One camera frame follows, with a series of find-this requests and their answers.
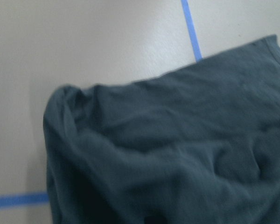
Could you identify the brown paper table cover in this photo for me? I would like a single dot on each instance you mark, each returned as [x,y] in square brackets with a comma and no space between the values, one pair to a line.
[47,43]

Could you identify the black printed t-shirt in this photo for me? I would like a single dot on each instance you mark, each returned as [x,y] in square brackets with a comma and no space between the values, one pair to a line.
[199,145]

